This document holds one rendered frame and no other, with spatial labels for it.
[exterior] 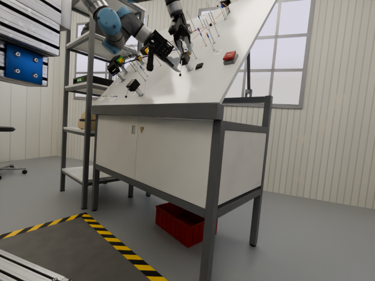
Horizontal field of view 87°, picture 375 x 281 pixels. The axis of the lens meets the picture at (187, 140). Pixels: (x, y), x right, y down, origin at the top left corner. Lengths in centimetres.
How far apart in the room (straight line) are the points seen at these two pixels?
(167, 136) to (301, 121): 207
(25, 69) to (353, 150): 295
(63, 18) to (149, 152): 71
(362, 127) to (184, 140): 238
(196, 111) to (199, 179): 31
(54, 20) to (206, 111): 57
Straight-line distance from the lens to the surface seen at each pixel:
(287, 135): 279
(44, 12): 74
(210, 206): 91
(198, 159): 90
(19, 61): 71
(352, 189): 304
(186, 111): 90
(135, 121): 127
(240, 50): 109
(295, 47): 296
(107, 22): 85
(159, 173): 110
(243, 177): 111
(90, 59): 185
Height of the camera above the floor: 76
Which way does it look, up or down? 4 degrees down
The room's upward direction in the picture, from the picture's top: 5 degrees clockwise
